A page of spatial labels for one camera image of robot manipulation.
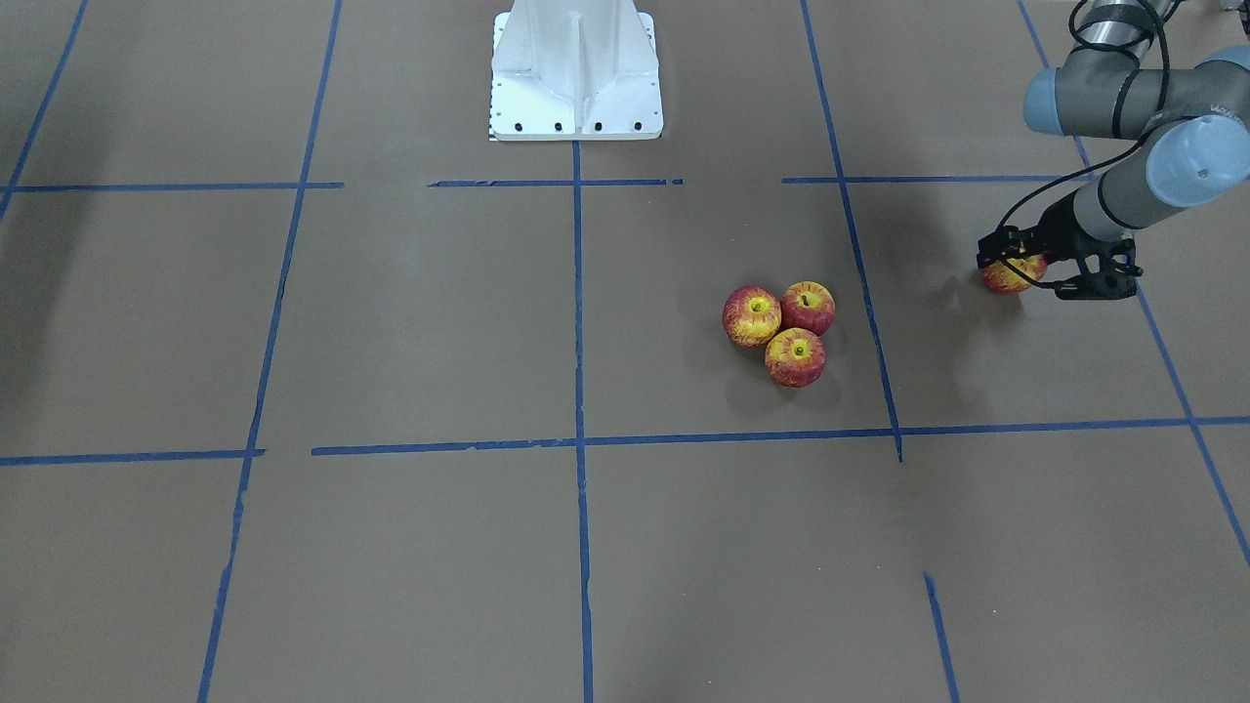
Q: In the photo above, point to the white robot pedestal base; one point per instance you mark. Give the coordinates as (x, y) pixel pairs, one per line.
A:
(574, 70)

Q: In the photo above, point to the back red yellow apple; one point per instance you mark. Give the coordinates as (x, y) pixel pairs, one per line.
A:
(795, 358)

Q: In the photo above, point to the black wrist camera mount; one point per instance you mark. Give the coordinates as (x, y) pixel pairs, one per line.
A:
(1106, 270)

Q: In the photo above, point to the front red yellow apple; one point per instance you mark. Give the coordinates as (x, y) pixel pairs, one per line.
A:
(751, 316)
(808, 305)

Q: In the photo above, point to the lone red yellow apple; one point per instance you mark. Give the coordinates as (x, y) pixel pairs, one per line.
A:
(1015, 276)

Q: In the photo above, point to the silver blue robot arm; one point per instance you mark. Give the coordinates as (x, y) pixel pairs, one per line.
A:
(1185, 131)

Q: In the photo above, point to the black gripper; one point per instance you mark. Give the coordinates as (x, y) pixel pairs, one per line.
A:
(1054, 232)

